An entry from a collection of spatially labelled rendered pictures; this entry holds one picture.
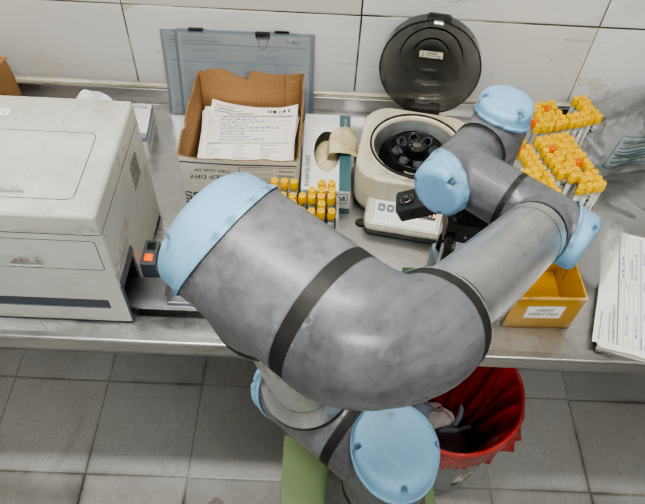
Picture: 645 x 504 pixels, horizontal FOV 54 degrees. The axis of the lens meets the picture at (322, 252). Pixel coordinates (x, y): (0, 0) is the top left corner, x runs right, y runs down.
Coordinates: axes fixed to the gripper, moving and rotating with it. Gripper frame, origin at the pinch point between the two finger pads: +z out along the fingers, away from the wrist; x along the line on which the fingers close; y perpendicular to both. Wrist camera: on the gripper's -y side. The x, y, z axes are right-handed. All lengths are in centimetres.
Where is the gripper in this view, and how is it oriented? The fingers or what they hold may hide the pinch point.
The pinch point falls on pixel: (437, 260)
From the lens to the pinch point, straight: 110.7
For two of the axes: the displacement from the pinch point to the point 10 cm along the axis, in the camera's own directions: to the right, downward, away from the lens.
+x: 1.5, -7.8, 6.1
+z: -0.6, 6.1, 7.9
